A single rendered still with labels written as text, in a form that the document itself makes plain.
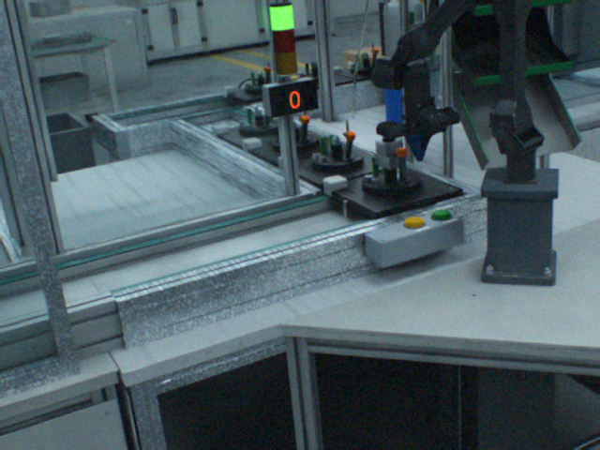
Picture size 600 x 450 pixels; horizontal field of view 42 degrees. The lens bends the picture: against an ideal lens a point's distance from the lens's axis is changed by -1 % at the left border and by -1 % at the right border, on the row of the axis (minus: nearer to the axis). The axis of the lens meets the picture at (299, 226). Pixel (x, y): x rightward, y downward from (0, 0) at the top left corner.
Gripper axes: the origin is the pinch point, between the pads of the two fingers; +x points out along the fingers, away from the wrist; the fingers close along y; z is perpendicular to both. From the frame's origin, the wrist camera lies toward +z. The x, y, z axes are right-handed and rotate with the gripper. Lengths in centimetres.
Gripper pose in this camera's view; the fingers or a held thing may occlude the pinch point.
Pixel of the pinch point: (419, 146)
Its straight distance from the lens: 175.8
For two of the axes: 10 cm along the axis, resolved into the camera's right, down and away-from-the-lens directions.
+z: 4.6, 2.8, -8.4
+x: 0.9, 9.3, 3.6
